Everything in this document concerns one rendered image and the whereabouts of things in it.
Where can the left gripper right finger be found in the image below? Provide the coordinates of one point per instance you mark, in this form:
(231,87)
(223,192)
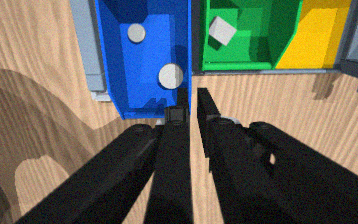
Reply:
(318,189)

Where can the green bin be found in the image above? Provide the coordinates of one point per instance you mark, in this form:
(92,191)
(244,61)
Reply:
(265,29)

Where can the grey metal block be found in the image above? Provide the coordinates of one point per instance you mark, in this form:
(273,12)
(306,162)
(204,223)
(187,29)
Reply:
(221,30)

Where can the blue bin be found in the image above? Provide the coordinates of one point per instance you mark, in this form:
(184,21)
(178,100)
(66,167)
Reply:
(132,68)

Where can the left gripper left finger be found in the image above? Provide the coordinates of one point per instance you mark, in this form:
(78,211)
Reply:
(105,188)

